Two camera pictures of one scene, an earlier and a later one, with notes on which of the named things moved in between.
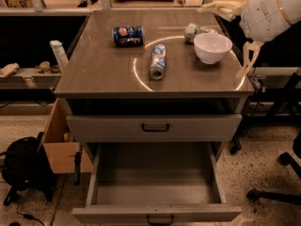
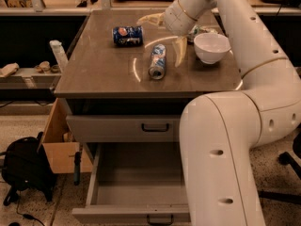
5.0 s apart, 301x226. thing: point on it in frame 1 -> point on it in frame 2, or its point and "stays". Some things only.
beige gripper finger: [254, 46] -> [180, 45]
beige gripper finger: [228, 9] -> [158, 19]
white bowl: [212, 47] stays
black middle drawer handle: [160, 223] stays
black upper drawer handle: [155, 129] stays
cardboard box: [60, 145] stays
